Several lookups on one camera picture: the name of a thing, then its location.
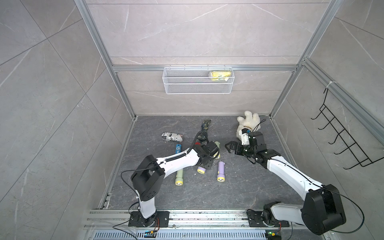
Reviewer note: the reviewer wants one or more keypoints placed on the white wire mesh basket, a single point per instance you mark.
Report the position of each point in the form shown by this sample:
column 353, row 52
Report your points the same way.
column 195, row 80

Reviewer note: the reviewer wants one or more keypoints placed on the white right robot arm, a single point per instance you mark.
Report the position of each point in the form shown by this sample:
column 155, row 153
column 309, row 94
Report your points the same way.
column 322, row 209

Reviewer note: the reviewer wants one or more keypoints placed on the green flashlight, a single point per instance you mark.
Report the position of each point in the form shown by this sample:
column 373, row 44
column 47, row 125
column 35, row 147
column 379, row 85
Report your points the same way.
column 217, row 154
column 179, row 181

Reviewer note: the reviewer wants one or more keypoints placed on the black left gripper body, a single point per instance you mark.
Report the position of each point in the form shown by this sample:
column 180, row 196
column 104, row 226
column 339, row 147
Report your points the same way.
column 208, row 165

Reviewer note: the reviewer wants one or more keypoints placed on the black wire hook rack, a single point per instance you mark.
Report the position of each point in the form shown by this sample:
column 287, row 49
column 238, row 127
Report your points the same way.
column 350, row 145

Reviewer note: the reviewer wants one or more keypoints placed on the yellow item in basket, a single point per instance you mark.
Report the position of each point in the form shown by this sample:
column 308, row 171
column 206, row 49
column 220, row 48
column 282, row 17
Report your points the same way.
column 220, row 75

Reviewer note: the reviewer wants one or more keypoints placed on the white plush toy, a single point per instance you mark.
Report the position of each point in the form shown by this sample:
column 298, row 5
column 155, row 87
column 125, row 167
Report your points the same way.
column 251, row 122

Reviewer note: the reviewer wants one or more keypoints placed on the dark floral bow tie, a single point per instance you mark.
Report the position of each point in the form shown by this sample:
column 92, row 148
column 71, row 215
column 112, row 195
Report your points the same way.
column 205, row 127

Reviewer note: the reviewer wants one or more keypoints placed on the blue flashlight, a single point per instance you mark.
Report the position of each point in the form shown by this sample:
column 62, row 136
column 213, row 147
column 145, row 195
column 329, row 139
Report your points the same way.
column 178, row 148

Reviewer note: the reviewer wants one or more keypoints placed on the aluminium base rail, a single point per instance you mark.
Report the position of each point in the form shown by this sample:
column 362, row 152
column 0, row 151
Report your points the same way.
column 190, row 225

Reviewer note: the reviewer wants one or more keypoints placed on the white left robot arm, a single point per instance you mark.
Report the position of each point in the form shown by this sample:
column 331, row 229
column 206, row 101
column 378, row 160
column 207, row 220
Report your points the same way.
column 148, row 177

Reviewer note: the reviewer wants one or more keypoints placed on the purple flashlight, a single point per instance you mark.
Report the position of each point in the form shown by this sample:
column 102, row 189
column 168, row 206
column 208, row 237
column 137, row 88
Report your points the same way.
column 221, row 172
column 201, row 170

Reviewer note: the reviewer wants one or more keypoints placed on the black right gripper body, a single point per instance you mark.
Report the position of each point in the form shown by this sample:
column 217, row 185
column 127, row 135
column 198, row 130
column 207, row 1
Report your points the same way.
column 244, row 150

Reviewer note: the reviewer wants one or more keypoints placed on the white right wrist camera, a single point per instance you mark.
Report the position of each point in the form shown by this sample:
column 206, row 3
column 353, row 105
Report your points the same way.
column 245, row 136

